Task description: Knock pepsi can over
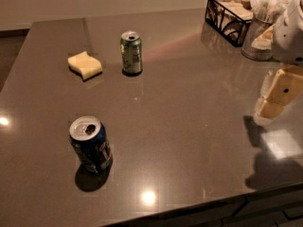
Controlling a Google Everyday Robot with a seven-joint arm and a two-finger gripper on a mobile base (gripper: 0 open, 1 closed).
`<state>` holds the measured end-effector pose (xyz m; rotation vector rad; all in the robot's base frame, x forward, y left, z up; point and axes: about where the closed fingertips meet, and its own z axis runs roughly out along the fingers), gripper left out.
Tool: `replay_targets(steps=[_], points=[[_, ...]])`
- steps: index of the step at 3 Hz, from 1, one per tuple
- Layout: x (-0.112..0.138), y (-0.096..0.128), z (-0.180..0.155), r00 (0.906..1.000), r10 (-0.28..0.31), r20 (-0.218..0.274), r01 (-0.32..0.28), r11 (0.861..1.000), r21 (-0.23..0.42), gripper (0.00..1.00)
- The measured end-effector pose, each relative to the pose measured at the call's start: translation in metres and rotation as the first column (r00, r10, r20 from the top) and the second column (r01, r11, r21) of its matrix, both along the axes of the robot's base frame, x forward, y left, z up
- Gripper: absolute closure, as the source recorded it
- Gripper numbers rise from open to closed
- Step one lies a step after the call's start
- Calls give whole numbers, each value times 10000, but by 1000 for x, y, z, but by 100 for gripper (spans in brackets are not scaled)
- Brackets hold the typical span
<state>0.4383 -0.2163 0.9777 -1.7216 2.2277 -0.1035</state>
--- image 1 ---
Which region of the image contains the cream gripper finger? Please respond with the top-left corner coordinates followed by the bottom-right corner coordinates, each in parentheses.
top-left (256, 66), bottom-right (303, 120)

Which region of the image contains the blue pepsi can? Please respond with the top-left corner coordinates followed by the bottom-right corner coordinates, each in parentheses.
top-left (69, 116), bottom-right (113, 174)

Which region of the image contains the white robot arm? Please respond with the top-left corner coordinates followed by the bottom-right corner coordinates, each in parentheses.
top-left (254, 0), bottom-right (303, 122)

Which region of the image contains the green soda can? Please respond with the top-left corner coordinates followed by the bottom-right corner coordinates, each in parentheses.
top-left (120, 30), bottom-right (143, 76)

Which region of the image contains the metal utensil cup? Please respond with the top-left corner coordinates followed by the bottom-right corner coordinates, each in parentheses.
top-left (241, 16), bottom-right (273, 61)

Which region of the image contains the yellow sponge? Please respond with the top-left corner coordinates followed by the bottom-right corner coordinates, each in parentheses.
top-left (67, 51), bottom-right (102, 81)

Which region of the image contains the black wire napkin basket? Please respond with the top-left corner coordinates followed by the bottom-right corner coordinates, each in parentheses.
top-left (205, 0), bottom-right (253, 47)

